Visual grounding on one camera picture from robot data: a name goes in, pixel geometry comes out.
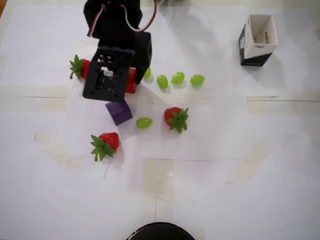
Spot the white and black carton box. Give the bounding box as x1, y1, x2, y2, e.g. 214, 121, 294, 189
237, 14, 279, 67

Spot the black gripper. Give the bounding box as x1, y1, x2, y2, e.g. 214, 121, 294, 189
133, 31, 153, 85

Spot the white red servo cable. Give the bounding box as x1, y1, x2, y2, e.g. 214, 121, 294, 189
117, 0, 158, 33
86, 2, 107, 39

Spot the white paper sheet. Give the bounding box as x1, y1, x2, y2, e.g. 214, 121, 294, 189
66, 96, 252, 161
99, 5, 279, 99

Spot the purple cube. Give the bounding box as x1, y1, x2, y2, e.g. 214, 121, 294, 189
104, 98, 133, 127

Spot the red plastic strawberry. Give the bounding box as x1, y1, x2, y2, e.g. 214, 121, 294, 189
90, 132, 120, 162
69, 54, 91, 83
164, 106, 190, 135

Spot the red cube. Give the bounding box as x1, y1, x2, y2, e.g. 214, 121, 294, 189
124, 67, 138, 95

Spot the black round object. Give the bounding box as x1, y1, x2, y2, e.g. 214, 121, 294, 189
126, 221, 196, 240

